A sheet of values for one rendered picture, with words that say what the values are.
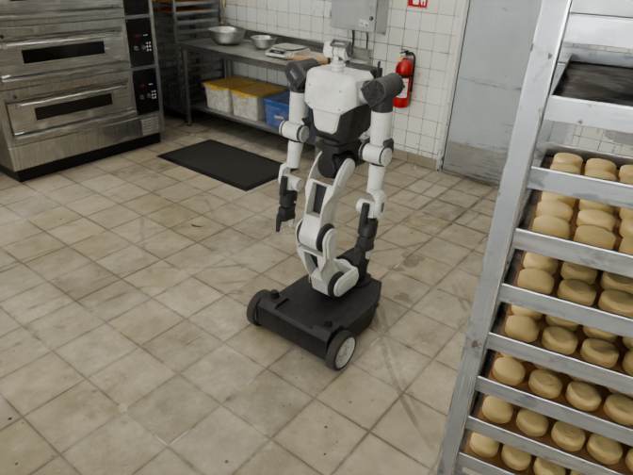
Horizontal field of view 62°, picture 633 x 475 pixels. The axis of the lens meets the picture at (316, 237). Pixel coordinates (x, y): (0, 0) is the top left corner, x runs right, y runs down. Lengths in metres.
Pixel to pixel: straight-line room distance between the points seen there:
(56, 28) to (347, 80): 3.12
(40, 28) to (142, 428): 3.33
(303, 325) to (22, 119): 3.06
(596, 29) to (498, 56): 4.11
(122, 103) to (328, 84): 3.23
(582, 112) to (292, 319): 2.15
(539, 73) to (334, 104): 1.68
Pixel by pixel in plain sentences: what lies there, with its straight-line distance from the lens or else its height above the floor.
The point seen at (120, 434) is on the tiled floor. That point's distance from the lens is 2.52.
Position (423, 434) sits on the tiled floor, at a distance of 2.50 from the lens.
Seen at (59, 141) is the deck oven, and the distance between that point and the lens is 5.07.
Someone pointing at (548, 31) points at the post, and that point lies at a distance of 0.67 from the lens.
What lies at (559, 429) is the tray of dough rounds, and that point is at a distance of 1.02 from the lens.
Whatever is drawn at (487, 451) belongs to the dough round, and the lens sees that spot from 1.07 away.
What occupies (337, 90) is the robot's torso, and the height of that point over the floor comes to 1.31.
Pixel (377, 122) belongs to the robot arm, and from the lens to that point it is 2.28.
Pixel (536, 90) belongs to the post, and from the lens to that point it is 0.68.
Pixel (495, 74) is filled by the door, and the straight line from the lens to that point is 4.83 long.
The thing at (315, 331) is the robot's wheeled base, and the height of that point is 0.19.
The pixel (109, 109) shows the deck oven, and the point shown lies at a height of 0.46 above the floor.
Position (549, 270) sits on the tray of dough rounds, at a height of 1.41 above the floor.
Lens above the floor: 1.85
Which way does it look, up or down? 29 degrees down
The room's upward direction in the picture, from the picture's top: 3 degrees clockwise
